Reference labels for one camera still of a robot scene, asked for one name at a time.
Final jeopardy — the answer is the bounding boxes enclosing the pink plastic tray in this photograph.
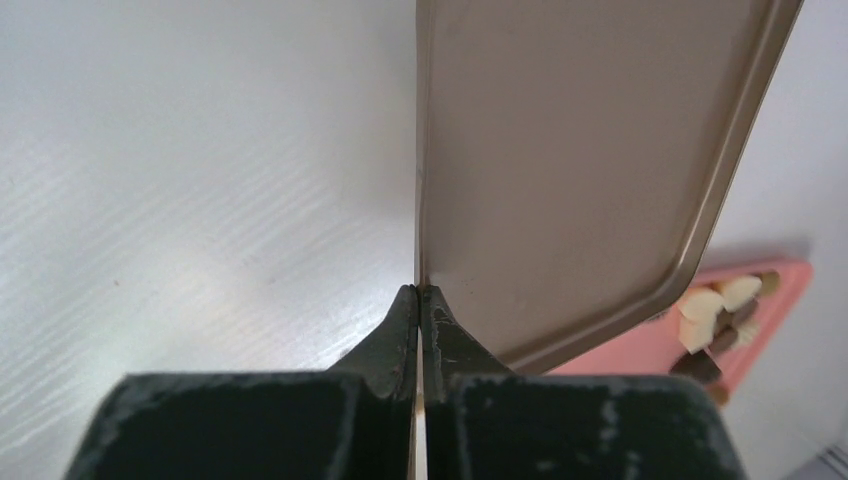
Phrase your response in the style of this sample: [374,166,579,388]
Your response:
[552,259,813,405]

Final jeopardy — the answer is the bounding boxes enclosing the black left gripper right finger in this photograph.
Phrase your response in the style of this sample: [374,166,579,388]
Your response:
[419,286,746,479]

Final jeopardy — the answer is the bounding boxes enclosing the brown box lid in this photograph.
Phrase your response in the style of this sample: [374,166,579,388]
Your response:
[416,1,801,374]

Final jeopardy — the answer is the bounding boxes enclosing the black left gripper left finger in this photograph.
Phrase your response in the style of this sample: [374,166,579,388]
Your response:
[66,285,419,479]

